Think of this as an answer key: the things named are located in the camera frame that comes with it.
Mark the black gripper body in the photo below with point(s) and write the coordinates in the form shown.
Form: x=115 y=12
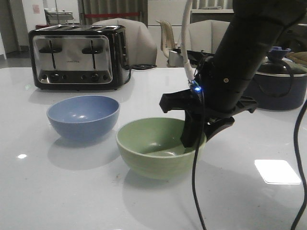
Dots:
x=216 y=91

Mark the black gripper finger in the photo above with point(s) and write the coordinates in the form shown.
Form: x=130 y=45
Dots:
x=192 y=129
x=211 y=129

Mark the green bowl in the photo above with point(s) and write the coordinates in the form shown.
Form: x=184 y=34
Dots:
x=151 y=147

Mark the blue bowl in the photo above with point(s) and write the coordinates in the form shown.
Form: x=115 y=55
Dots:
x=84 y=118

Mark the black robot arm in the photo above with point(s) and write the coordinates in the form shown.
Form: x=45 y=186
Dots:
x=253 y=30

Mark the cream plastic chair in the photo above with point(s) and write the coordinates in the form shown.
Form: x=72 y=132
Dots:
x=167 y=37

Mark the beige armchair right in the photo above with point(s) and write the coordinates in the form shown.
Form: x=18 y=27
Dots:
x=204 y=36

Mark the beige armchair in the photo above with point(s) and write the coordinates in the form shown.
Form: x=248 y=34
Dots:
x=141 y=47
x=204 y=36

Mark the dark blue cooking pot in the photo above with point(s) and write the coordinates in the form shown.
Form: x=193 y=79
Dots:
x=278 y=92

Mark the beige armchair left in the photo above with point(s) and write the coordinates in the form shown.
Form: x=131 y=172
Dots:
x=141 y=47

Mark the glass pot lid blue knob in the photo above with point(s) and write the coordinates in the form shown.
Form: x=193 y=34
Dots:
x=274 y=64

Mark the white cabinet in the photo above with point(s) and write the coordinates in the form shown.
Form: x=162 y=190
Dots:
x=167 y=10

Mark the brown cloth far right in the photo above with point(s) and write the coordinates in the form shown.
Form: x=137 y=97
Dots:
x=298 y=57

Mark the black appliance far right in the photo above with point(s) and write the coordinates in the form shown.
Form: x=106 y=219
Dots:
x=294 y=38

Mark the black chrome four-slot toaster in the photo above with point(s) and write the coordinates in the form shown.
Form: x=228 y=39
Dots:
x=82 y=57

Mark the metal cart background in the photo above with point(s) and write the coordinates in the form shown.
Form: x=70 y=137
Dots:
x=56 y=15

